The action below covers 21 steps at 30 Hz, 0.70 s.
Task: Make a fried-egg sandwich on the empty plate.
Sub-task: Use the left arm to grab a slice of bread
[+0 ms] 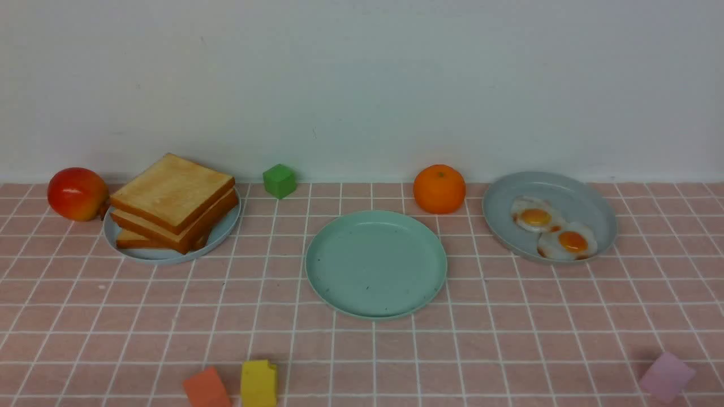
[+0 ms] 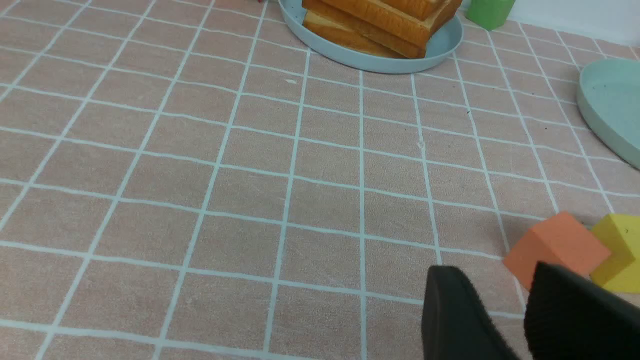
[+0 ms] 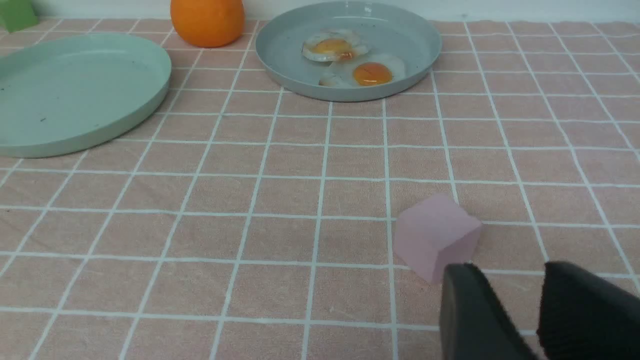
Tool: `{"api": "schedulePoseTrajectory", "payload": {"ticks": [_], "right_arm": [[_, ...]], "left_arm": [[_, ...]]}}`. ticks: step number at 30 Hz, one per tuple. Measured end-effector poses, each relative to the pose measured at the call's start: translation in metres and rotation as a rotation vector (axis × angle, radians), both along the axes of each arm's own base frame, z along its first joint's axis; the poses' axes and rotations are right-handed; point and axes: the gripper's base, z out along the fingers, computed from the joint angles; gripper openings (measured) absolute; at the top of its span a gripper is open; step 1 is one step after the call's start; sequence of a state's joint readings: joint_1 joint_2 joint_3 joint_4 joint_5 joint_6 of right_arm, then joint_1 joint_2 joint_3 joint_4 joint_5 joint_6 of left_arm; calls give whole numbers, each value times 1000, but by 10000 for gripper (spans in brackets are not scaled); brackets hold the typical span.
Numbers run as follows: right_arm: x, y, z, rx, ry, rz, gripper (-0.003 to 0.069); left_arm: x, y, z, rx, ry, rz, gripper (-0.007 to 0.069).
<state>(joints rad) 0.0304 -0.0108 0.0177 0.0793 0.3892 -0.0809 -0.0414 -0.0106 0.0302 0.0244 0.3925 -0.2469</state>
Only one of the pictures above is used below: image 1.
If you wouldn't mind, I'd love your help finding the red apple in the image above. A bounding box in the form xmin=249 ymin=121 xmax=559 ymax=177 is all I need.
xmin=47 ymin=167 xmax=110 ymax=222

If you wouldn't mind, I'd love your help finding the yellow cube block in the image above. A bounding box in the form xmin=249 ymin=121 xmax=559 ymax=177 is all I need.
xmin=240 ymin=359 xmax=278 ymax=407

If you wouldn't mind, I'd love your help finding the fried egg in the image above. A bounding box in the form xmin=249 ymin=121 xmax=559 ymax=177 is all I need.
xmin=510 ymin=196 xmax=566 ymax=234
xmin=536 ymin=222 xmax=599 ymax=261

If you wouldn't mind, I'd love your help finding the right blue-grey plate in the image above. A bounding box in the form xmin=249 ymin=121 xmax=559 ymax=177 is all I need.
xmin=482 ymin=172 xmax=618 ymax=265

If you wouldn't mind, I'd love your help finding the pink cube block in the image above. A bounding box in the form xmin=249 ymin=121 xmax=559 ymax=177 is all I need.
xmin=639 ymin=352 xmax=696 ymax=404

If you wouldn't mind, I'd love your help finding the blue-grey plate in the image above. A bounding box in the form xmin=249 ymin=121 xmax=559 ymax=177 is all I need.
xmin=482 ymin=172 xmax=618 ymax=265
xmin=103 ymin=189 xmax=242 ymax=265

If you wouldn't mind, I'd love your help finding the left blue-grey plate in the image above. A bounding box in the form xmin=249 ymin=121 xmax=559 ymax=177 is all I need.
xmin=103 ymin=189 xmax=242 ymax=265

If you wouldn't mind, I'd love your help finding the toast slice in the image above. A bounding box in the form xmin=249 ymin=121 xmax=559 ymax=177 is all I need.
xmin=116 ymin=229 xmax=210 ymax=252
xmin=110 ymin=188 xmax=239 ymax=254
xmin=110 ymin=154 xmax=235 ymax=233

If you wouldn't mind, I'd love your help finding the green cube block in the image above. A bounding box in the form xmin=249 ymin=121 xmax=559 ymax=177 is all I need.
xmin=262 ymin=164 xmax=298 ymax=200

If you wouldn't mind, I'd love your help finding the orange cube block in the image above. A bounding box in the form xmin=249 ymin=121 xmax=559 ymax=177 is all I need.
xmin=183 ymin=366 xmax=232 ymax=407

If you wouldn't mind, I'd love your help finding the green centre plate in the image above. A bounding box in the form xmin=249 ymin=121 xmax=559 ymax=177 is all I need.
xmin=304 ymin=210 xmax=449 ymax=320

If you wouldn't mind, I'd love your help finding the orange fruit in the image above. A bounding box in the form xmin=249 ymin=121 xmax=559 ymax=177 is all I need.
xmin=413 ymin=164 xmax=467 ymax=215

